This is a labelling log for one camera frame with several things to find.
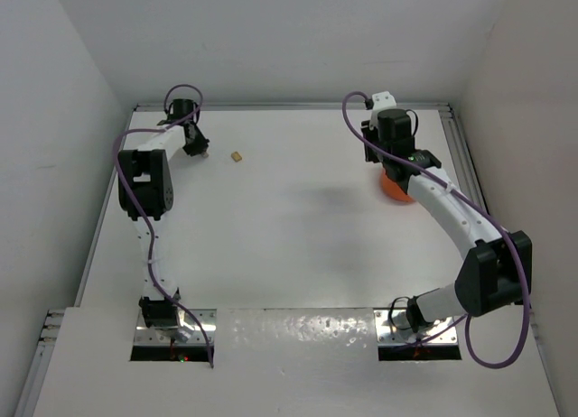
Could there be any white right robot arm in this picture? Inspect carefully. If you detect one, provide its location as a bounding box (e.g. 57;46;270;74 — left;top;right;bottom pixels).
115;98;209;329

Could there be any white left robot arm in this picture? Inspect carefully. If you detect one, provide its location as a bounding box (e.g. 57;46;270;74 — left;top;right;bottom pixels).
361;108;532;334

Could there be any orange round divided container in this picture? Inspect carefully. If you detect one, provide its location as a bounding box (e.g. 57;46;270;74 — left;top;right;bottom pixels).
379;171;414;204

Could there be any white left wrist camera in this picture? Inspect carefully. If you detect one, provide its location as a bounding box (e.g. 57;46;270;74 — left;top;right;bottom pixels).
365;91;397;129

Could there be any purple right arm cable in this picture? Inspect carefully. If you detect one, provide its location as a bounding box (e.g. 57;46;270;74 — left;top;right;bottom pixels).
111;83;216;369

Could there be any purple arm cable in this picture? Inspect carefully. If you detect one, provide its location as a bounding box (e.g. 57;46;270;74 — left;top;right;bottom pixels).
111;83;216;369
341;90;532;369

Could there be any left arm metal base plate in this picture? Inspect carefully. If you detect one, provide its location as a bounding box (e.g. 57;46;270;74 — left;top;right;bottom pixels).
133;309;217;347

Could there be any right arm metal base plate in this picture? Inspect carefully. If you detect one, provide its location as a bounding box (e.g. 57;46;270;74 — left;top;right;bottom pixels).
374;308;461;346

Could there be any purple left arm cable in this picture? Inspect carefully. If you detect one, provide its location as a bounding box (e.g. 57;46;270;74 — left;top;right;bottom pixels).
341;90;532;369

